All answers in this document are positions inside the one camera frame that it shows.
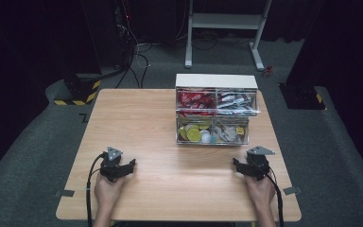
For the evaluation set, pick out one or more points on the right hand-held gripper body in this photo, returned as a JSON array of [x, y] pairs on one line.
[[258, 165]]

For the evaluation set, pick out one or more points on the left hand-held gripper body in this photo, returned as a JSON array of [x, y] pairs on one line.
[[110, 167]]

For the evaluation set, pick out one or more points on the clear drawer with capsules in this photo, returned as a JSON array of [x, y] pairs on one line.
[[212, 142]]

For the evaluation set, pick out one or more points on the clear wide drawer with packets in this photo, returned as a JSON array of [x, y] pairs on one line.
[[216, 108]]

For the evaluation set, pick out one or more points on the clear drawer organizer white top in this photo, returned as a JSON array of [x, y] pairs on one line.
[[216, 81]]

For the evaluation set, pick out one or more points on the person's left hand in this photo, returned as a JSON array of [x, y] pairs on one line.
[[107, 192]]

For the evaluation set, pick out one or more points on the person's right hand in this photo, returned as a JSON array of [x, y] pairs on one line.
[[263, 192]]

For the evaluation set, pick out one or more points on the heap of grey sachets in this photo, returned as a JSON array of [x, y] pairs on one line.
[[227, 134]]

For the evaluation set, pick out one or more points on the small yellow packet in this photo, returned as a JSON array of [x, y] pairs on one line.
[[240, 130]]

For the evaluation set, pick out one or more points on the grey tape piece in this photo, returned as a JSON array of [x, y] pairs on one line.
[[64, 193], [292, 190]]

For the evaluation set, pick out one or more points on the white capsule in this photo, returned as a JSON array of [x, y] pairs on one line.
[[205, 137]]

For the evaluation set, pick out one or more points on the large yellow-green capsule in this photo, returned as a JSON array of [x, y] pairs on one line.
[[193, 135]]

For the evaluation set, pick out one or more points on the small yellow-green capsule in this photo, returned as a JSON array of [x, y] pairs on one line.
[[182, 133]]

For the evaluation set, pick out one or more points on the pile of silver packets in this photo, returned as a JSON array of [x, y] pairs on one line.
[[236, 102]]

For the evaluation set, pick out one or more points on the pile of red packets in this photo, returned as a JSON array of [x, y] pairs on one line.
[[195, 100]]

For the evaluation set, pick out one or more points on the black flat stand base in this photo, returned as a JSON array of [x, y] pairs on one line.
[[301, 96]]

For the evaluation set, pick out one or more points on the black base with hazard stripes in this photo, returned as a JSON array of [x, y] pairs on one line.
[[82, 90]]

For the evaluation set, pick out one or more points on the small red floor object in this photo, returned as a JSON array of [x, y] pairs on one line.
[[267, 71]]

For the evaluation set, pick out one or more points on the white metal stand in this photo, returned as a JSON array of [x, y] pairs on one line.
[[225, 21]]

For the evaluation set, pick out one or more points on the dark curtain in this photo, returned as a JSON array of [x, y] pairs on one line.
[[346, 47], [22, 47]]

